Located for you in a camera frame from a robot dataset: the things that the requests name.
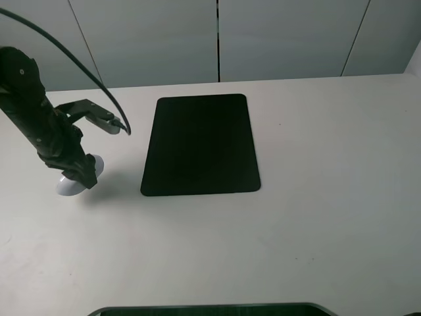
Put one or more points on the white computer mouse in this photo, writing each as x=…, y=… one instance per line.
x=67, y=187

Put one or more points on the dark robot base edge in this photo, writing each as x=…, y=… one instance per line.
x=230, y=309

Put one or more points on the black mouse pad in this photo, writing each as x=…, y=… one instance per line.
x=201, y=144

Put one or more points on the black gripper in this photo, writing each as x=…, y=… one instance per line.
x=24, y=101

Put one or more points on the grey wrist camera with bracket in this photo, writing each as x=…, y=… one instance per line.
x=92, y=112

